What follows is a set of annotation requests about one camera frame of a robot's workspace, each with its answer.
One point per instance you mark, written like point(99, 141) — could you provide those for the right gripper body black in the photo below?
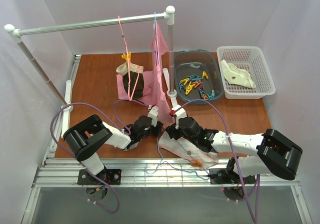
point(171, 130)

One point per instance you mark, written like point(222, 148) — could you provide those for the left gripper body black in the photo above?
point(157, 128)

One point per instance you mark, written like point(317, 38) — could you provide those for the white pink-trimmed underwear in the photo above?
point(187, 150)

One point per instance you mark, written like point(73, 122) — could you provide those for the pink garment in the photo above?
point(158, 97)

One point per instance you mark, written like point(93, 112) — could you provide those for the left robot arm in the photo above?
point(85, 138)

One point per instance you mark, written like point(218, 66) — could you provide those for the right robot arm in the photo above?
point(267, 153)

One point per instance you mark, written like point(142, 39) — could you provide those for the dark green beige underwear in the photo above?
point(132, 80)

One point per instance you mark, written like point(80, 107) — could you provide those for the yellow clothespin on hanger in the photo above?
point(126, 56)

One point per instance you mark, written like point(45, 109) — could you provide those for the cream underwear in basket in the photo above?
point(237, 76)

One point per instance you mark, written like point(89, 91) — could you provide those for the blue hanger with pink garment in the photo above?
point(155, 42)

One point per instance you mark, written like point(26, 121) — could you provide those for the yellow clothespin centre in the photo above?
point(189, 87)

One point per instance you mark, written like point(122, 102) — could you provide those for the light blue clothespin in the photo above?
point(194, 78)

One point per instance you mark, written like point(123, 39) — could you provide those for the teal transparent plastic bin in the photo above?
point(194, 62)

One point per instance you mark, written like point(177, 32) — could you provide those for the white plastic basket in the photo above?
point(251, 59)

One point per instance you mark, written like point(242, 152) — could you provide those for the clothes rack with white feet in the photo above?
point(169, 73)

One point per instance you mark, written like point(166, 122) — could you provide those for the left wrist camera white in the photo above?
point(153, 112)

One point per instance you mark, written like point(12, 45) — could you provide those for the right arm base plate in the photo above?
point(225, 177)

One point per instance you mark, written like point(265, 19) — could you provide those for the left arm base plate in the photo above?
point(110, 176)

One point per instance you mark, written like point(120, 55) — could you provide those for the pink wire hanger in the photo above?
point(130, 94)

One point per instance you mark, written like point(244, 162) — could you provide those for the aluminium rail frame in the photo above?
point(168, 196)

